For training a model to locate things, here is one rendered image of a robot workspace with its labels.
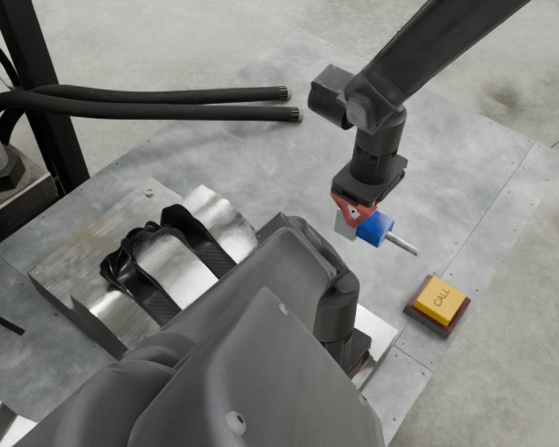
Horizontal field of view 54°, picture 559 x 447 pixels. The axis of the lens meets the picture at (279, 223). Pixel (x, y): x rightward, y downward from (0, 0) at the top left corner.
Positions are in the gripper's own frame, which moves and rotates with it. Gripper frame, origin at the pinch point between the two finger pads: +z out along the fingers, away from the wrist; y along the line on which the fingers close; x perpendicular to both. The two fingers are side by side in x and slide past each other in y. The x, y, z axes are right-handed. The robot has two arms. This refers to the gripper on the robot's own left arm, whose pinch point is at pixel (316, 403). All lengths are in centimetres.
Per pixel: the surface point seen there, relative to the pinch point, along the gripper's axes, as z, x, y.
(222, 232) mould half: -1.4, -27.1, -14.0
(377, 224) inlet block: -3.3, -8.8, -28.1
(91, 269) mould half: 4.6, -42.0, 0.0
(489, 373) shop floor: 88, 9, -89
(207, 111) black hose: -4, -52, -37
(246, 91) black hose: -3, -52, -49
